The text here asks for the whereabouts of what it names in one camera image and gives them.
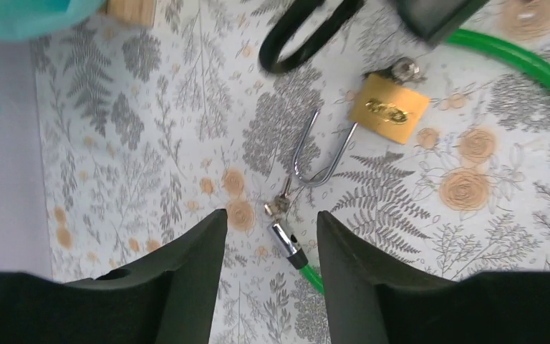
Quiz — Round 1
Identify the brass padlock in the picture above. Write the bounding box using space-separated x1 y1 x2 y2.
293 73 430 188

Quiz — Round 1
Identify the small silver cable-lock key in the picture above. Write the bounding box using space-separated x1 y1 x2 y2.
264 176 291 219

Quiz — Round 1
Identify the floral table mat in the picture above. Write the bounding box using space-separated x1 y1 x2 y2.
32 1 550 343

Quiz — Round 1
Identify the teal t-shirt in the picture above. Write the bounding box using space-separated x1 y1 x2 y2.
0 0 104 42

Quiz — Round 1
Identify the green cable lock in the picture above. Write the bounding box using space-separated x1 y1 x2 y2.
271 29 550 295

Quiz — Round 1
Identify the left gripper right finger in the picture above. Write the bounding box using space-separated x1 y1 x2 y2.
317 211 550 343

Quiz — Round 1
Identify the black padlock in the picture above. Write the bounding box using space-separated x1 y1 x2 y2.
259 0 487 75

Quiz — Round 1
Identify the dark small key bunch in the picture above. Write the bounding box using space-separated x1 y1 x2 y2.
363 57 427 85

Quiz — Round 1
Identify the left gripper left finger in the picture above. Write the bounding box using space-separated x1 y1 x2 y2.
0 209 228 343

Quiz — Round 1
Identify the wooden tray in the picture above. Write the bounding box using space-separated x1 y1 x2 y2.
97 0 158 28

